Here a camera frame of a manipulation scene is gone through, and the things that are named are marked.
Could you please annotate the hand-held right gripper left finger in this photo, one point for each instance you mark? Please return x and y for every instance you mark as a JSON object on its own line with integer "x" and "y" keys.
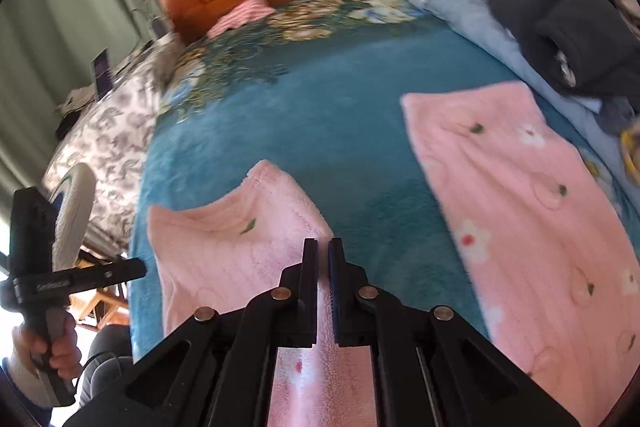
{"x": 307, "y": 287}

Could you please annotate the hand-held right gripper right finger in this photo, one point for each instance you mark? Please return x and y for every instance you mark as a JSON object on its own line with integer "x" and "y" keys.
{"x": 345, "y": 297}

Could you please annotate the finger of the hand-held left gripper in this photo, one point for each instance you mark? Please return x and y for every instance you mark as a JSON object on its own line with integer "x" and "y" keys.
{"x": 100, "y": 274}

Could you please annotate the pink printed fleece garment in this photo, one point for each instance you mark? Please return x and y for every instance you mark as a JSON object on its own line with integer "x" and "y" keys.
{"x": 225, "y": 257}
{"x": 525, "y": 232}

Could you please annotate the person's left hand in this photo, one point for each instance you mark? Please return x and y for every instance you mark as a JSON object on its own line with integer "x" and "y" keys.
{"x": 67, "y": 354}

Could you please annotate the wooden chair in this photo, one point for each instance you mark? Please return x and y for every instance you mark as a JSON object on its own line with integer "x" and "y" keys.
{"x": 107, "y": 307}

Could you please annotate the white round fan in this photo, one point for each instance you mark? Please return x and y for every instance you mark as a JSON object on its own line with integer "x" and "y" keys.
{"x": 75, "y": 217}

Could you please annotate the person's leg in dark trousers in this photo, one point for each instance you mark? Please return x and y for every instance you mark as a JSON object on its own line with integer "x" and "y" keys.
{"x": 105, "y": 372}

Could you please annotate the grey floral quilt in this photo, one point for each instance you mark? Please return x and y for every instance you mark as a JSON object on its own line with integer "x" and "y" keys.
{"x": 110, "y": 132}

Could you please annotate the teal floral blanket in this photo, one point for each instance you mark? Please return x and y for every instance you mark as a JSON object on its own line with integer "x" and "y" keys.
{"x": 325, "y": 132}

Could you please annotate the purple box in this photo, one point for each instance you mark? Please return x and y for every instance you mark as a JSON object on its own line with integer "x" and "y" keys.
{"x": 102, "y": 74}

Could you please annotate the green curtain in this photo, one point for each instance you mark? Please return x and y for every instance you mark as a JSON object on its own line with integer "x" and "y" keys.
{"x": 60, "y": 7}

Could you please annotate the pink striped cloth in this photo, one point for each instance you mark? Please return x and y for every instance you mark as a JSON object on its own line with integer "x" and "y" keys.
{"x": 240, "y": 14}

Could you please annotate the light blue daisy quilt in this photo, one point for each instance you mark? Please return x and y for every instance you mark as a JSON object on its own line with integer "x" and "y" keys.
{"x": 465, "y": 17}

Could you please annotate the beige and yellow fleece garment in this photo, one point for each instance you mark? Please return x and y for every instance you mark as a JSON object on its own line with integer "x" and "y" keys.
{"x": 631, "y": 157}

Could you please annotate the dark grey pants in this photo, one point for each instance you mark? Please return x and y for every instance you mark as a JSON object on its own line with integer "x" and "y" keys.
{"x": 617, "y": 117}

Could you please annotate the dark grey sweatshirt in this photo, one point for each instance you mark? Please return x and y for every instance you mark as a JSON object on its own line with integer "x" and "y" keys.
{"x": 550, "y": 22}

